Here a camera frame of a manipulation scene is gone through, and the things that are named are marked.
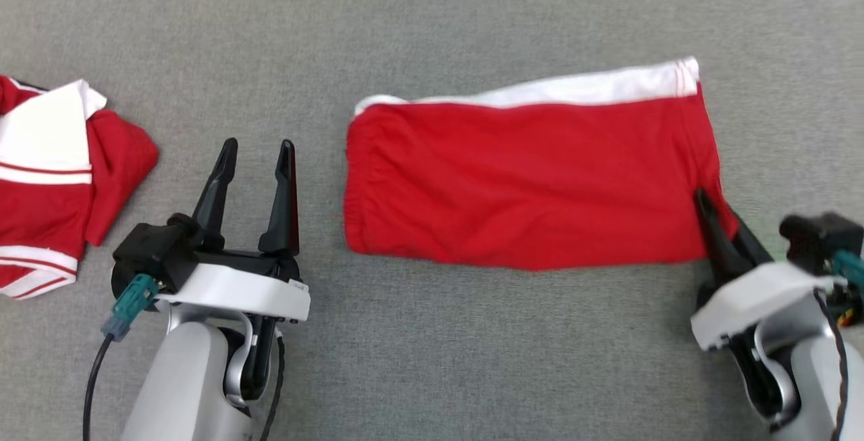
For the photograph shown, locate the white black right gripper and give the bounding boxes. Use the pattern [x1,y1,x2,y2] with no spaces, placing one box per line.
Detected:
[691,188,838,352]

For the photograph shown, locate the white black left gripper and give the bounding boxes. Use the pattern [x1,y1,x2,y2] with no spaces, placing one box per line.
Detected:
[154,137,311,323]

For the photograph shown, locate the red basketball jersey white sleeves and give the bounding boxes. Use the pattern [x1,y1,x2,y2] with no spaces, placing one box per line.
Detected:
[0,75,161,301]

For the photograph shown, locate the red shorts white side stripe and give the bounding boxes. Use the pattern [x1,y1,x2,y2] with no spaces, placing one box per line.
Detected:
[342,56,740,272]

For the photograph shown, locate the black cable teal connector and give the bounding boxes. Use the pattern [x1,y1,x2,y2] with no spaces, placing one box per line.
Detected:
[82,274,160,441]
[813,251,864,441]

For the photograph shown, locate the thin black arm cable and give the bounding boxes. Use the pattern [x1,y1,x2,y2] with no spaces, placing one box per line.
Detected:
[259,335,288,441]

